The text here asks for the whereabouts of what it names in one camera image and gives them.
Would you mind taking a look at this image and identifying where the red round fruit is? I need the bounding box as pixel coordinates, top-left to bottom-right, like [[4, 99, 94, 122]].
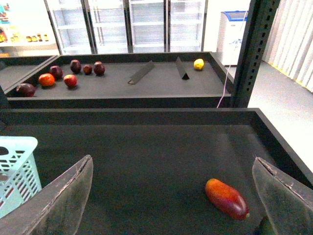
[[63, 74, 77, 88]]

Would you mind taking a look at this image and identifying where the elongated red orange mango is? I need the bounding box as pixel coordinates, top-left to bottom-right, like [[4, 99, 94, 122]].
[[204, 178, 250, 220]]

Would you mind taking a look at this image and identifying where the black display tray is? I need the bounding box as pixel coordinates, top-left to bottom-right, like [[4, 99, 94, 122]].
[[5, 52, 233, 109], [0, 109, 313, 235]]

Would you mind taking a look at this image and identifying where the dark plum right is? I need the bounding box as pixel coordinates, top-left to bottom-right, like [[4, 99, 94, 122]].
[[94, 61, 105, 76]]

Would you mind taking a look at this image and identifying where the black triangular divider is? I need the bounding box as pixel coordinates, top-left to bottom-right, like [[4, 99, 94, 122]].
[[175, 57, 190, 80]]

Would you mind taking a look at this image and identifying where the black far display tray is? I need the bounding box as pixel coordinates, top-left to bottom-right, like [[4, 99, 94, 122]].
[[5, 52, 233, 109]]

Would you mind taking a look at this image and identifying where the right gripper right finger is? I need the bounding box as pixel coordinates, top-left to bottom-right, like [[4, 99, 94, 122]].
[[252, 157, 313, 235]]

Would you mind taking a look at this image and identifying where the yellow lemon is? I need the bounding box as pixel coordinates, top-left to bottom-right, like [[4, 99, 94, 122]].
[[194, 58, 204, 71]]

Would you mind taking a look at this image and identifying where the orange round fruit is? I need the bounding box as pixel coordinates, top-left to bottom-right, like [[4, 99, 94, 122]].
[[38, 73, 55, 87]]

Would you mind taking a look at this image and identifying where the white chest freezer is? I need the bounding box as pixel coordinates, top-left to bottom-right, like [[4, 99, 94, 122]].
[[216, 11, 248, 66]]

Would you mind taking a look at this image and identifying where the glass door refrigerator row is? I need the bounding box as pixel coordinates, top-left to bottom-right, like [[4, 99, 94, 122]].
[[45, 0, 207, 55]]

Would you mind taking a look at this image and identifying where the black left side tray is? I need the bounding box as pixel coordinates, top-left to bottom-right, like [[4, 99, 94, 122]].
[[0, 55, 57, 94]]

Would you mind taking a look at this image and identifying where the small dark red plum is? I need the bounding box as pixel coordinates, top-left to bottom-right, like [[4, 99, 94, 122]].
[[83, 65, 92, 75]]

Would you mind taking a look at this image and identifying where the white hanging cable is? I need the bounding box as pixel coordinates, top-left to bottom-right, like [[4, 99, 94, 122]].
[[216, 9, 248, 109]]

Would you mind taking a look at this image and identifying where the black near display tray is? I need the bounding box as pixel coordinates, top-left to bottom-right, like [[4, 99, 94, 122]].
[[0, 109, 313, 235]]

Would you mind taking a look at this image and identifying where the light blue plastic basket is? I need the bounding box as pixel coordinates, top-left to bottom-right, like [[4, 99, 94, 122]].
[[0, 136, 42, 217]]

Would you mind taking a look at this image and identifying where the dark plum left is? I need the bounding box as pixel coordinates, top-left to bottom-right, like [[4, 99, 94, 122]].
[[49, 66, 63, 80]]

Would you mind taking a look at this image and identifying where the black perforated shelf post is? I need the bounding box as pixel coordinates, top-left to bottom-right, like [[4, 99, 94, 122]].
[[230, 0, 280, 108]]

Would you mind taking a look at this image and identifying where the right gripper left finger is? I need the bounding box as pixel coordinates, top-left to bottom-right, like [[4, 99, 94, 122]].
[[0, 155, 93, 235]]

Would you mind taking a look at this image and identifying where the black flat divider strip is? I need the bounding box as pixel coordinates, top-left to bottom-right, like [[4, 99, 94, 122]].
[[128, 60, 155, 85]]

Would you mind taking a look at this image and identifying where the dark purple fruit front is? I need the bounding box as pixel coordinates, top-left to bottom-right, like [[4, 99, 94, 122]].
[[16, 83, 36, 97]]

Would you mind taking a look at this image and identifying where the dark plum tall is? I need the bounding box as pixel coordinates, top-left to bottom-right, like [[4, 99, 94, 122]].
[[70, 59, 82, 74]]

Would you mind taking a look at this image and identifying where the shelf with jars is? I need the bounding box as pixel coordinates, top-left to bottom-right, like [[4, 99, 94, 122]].
[[0, 0, 59, 57]]

